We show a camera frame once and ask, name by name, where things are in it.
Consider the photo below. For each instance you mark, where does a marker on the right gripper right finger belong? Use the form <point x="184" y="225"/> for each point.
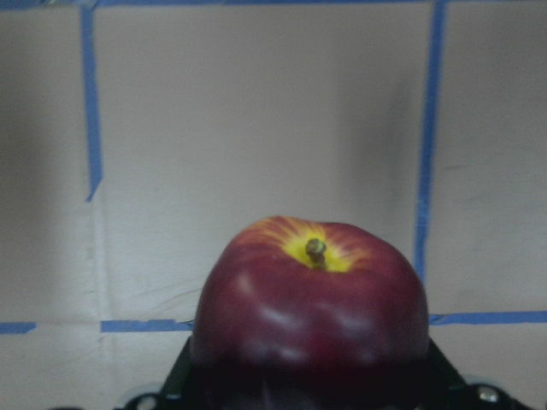
<point x="440" y="375"/>

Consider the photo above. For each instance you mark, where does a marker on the dark red apple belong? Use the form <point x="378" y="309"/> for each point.
<point x="298" y="314"/>

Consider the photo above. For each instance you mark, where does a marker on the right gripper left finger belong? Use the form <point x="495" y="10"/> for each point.
<point x="181" y="380"/>

